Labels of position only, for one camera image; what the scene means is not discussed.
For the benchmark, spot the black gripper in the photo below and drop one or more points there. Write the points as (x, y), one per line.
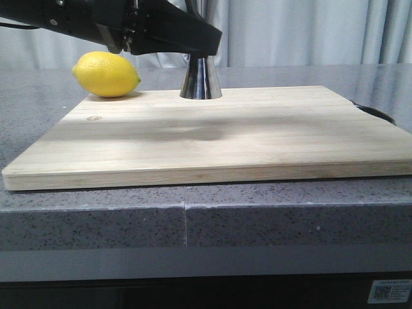
(102, 22)

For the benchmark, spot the grey curtain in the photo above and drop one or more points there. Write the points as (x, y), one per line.
(255, 33)

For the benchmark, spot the yellow lemon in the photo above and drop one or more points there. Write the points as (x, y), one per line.
(106, 74)

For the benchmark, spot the wooden cutting board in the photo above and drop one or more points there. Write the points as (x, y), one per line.
(248, 134)

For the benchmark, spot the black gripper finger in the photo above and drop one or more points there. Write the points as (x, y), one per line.
(160, 26)

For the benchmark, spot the steel cocktail jigger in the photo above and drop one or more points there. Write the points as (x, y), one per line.
(201, 80)

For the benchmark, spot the white QR code sticker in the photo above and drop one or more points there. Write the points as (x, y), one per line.
(390, 291)

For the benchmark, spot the black cutting board handle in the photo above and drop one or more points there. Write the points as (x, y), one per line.
(374, 112)

